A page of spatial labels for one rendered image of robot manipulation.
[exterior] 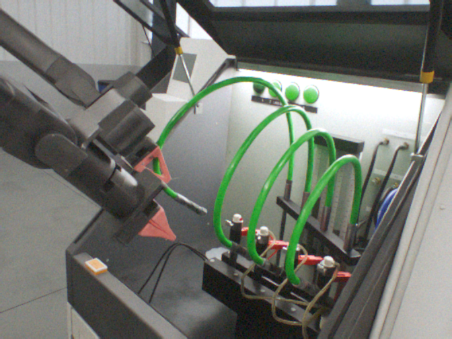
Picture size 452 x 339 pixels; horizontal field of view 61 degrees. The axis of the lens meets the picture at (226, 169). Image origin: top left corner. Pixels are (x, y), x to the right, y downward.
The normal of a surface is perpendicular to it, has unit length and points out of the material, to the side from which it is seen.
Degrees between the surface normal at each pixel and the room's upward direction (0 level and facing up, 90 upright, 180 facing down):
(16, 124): 102
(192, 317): 0
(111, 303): 90
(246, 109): 90
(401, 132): 90
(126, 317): 90
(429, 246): 76
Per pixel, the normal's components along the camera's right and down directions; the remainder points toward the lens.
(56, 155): 0.63, 0.50
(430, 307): -0.65, -0.07
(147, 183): -0.55, -0.61
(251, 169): -0.69, 0.16
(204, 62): 0.53, 0.30
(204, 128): 0.72, 0.27
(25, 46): 0.26, 0.04
